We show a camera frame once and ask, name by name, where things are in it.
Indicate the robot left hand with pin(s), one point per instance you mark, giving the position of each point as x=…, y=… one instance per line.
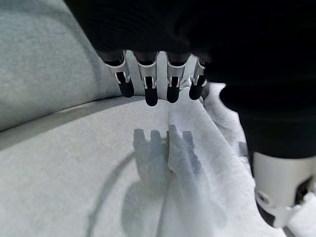
x=222, y=37

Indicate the white garment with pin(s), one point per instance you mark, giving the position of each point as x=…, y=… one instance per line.
x=209, y=160

